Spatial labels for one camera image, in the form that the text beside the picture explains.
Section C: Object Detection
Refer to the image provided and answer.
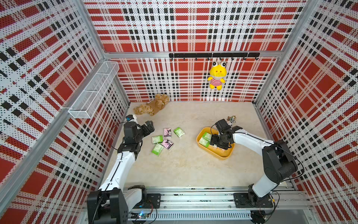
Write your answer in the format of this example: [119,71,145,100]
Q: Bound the yellow frog plush toy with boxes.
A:
[208,61,227,91]

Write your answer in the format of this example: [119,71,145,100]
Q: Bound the brown teddy bear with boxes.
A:
[133,94,170,116]

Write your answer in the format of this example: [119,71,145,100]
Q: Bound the yellow plastic storage box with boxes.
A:
[196,127,235,160]

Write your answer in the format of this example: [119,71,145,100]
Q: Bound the small keychain toy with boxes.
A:
[227,115,236,126]

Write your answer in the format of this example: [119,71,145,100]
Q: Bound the green circuit board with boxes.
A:
[131,212,150,220]

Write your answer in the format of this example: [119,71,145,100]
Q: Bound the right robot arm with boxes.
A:
[210,119,298,208]

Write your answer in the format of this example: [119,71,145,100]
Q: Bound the white wire mesh shelf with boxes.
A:
[69,61,119,119]

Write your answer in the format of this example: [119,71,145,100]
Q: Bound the pink tissue pack far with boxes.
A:
[163,128,172,138]

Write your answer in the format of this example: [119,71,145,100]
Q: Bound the pink tissue pack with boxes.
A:
[163,128,172,138]
[161,139,174,150]

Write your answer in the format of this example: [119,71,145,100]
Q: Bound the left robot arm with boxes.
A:
[87,115,155,224]

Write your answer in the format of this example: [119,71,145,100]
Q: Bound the pink tissue pack middle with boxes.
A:
[161,139,174,150]

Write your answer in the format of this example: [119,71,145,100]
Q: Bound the black hook rail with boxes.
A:
[169,52,260,59]

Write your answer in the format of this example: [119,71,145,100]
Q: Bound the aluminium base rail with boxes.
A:
[81,186,314,224]

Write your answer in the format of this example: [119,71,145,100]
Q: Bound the green tissue pack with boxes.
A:
[198,138,210,148]
[152,135,164,144]
[174,127,185,138]
[202,132,212,142]
[152,144,164,156]

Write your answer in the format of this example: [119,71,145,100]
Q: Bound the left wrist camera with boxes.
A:
[125,114,138,124]

